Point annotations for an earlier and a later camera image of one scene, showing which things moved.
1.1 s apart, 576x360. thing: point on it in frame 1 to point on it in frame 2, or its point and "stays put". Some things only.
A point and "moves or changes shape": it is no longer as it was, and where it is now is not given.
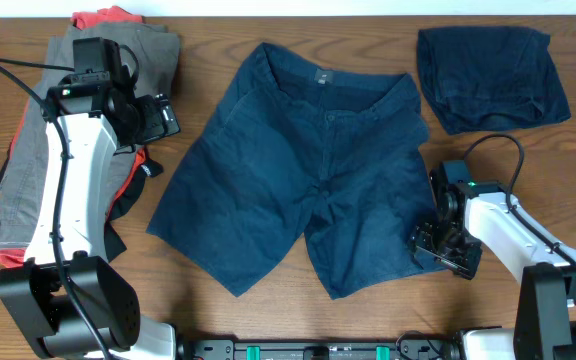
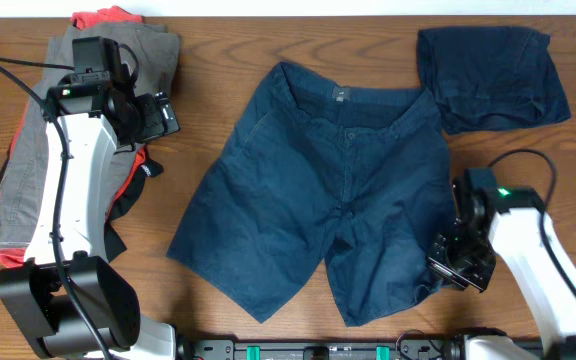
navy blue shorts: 295,146 moves or changes shape
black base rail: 319,349 stays put
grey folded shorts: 156,50 stays put
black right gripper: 463,265 to 437,261
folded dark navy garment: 490,77 stays put
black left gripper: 163,118 stays put
